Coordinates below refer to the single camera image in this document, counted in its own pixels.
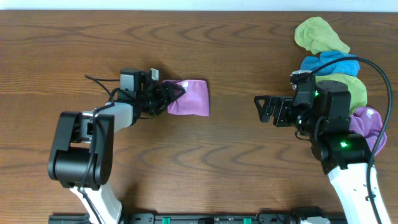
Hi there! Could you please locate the green cloth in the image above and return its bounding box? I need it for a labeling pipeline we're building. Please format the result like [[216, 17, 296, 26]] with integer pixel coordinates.
[[294, 17, 350, 55], [316, 73, 368, 114]]

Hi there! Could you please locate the blue cloth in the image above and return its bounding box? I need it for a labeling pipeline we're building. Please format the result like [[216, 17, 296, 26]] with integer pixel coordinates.
[[300, 51, 360, 77]]

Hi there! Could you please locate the purple cloth in pile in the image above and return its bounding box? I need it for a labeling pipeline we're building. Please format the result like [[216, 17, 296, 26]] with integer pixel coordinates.
[[349, 107, 382, 151]]

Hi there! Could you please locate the lower green cloth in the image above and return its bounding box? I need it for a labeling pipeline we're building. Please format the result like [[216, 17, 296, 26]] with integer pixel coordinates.
[[316, 73, 368, 114]]

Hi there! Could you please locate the purple cloth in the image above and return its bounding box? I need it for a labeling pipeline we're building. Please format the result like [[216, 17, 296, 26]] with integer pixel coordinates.
[[167, 80, 210, 116], [349, 107, 382, 151]]

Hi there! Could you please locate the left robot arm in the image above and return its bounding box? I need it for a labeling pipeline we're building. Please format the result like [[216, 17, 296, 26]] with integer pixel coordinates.
[[47, 68, 186, 223]]

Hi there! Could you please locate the upper green cloth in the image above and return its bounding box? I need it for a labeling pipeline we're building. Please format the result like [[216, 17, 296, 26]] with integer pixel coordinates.
[[294, 17, 350, 55]]

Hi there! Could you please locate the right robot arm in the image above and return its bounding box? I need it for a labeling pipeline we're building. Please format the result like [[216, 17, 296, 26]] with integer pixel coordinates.
[[254, 73, 391, 223]]

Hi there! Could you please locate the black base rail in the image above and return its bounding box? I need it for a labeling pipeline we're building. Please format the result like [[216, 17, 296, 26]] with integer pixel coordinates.
[[48, 205, 349, 224]]

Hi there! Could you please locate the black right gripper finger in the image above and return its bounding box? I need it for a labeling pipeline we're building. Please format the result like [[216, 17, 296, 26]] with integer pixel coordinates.
[[257, 103, 274, 123], [254, 95, 274, 109]]

